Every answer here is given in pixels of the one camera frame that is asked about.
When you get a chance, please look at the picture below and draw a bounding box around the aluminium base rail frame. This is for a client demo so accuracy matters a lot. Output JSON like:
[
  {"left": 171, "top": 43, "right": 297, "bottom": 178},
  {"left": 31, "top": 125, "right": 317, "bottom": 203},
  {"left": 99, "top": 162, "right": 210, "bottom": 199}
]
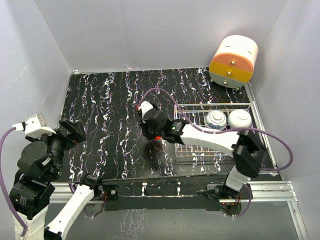
[{"left": 47, "top": 82, "right": 310, "bottom": 240}]

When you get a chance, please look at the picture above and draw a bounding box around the round pastel drawer cabinet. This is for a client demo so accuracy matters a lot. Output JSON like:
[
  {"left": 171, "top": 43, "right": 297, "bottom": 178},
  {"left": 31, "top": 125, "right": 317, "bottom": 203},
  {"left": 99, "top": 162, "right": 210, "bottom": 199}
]
[{"left": 208, "top": 35, "right": 259, "bottom": 89}]

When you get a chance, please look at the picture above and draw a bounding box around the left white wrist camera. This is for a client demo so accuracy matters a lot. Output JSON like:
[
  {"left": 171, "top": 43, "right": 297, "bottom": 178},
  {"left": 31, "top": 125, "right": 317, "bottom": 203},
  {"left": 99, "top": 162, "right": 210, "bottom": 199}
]
[{"left": 11, "top": 113, "right": 56, "bottom": 139}]

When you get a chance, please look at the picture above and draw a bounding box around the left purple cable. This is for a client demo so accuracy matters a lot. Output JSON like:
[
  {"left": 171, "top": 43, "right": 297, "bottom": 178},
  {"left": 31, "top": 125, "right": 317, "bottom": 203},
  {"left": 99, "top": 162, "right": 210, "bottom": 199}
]
[{"left": 0, "top": 126, "right": 28, "bottom": 238}]

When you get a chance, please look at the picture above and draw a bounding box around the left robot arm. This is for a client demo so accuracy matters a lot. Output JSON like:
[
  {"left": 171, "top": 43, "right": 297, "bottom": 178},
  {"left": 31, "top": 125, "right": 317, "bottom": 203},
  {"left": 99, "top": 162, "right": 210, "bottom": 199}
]
[{"left": 9, "top": 114, "right": 104, "bottom": 240}]

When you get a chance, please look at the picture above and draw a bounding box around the white wire dish rack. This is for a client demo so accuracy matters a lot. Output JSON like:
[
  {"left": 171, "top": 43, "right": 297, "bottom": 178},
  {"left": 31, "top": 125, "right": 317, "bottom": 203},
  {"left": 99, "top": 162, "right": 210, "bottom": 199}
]
[{"left": 174, "top": 101, "right": 264, "bottom": 158}]

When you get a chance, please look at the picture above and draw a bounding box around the red bowl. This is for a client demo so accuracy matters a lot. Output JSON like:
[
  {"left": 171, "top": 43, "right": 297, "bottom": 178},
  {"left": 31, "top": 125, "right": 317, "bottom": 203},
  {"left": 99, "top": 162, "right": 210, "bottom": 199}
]
[{"left": 153, "top": 136, "right": 162, "bottom": 141}]

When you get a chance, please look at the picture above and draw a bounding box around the black marble table mat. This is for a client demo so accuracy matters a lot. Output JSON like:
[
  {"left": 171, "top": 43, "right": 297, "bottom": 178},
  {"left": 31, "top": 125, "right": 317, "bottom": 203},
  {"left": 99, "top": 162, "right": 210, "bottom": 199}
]
[{"left": 56, "top": 66, "right": 283, "bottom": 181}]

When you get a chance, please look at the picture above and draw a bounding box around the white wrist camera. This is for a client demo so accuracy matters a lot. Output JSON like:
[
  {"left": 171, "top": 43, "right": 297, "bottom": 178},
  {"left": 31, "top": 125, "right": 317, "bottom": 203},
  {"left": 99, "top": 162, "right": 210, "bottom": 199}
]
[
  {"left": 137, "top": 101, "right": 154, "bottom": 118},
  {"left": 11, "top": 113, "right": 56, "bottom": 139}
]

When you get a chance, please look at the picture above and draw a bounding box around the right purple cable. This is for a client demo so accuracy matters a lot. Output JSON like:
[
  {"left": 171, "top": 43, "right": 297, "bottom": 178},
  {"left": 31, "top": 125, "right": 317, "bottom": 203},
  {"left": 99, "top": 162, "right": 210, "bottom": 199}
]
[{"left": 142, "top": 87, "right": 294, "bottom": 218}]

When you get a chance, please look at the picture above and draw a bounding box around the blue white patterned bowl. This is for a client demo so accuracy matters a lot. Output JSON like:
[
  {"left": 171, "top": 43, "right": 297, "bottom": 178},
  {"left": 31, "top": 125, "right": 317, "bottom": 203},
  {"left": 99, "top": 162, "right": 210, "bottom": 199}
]
[{"left": 204, "top": 110, "right": 227, "bottom": 131}]

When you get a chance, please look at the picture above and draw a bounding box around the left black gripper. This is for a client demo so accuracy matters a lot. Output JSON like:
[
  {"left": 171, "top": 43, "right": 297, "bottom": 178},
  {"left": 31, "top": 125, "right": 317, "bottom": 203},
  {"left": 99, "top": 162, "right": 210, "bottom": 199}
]
[{"left": 27, "top": 117, "right": 86, "bottom": 179}]

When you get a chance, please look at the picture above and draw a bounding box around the purple cable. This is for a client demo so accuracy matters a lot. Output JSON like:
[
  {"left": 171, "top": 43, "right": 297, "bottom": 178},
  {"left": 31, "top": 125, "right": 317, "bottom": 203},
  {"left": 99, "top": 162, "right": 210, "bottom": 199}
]
[
  {"left": 0, "top": 126, "right": 28, "bottom": 238},
  {"left": 142, "top": 87, "right": 294, "bottom": 218}
]

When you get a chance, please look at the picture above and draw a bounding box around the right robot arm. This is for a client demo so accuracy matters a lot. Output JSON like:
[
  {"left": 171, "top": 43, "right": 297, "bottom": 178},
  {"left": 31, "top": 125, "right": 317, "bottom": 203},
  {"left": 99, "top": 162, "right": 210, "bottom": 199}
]
[{"left": 136, "top": 101, "right": 268, "bottom": 199}]

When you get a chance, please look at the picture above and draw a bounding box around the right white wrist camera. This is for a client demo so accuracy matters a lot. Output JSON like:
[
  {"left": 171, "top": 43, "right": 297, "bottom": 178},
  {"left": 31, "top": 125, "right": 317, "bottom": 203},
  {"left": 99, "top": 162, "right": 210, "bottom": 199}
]
[{"left": 137, "top": 101, "right": 154, "bottom": 118}]

